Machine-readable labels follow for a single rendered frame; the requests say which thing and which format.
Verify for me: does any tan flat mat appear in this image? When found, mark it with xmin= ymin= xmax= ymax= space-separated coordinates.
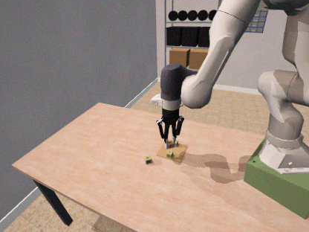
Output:
xmin=156 ymin=142 xmax=187 ymax=163

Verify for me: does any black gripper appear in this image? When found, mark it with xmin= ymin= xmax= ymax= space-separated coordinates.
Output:
xmin=157 ymin=108 xmax=184 ymax=149

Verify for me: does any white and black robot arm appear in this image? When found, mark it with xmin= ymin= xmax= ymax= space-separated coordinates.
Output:
xmin=150 ymin=0 xmax=309 ymax=174

